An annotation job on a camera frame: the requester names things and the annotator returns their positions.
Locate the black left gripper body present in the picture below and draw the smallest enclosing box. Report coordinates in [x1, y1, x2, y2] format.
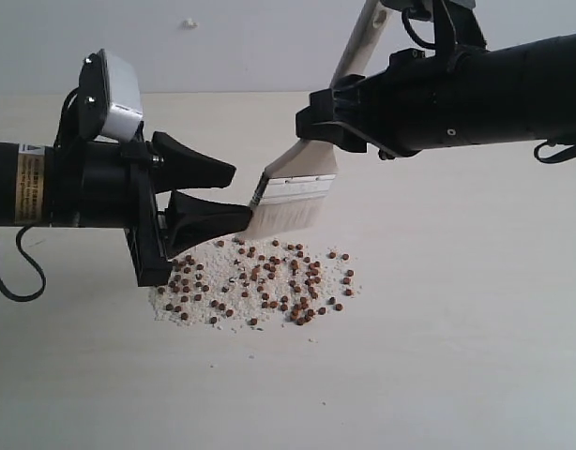
[49, 131, 172, 287]

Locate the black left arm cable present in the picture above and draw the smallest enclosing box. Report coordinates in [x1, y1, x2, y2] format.
[0, 227, 48, 302]

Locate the wooden paint brush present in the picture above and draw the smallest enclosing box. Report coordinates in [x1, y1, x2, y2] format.
[242, 0, 391, 239]

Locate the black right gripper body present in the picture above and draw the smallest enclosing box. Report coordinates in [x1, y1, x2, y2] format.
[296, 46, 462, 159]

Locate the pile of beans and rice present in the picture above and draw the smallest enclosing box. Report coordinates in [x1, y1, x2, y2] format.
[149, 236, 362, 331]

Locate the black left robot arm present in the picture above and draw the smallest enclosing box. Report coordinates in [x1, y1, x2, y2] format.
[0, 132, 252, 287]

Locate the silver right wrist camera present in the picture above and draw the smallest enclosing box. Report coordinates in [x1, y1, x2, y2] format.
[381, 0, 479, 23]

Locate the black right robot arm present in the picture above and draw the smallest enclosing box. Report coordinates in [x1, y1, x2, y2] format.
[296, 34, 576, 159]

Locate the small white wall plug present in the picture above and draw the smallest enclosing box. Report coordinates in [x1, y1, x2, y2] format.
[180, 19, 199, 30]

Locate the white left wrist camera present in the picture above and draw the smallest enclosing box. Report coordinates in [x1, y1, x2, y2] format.
[77, 49, 144, 143]

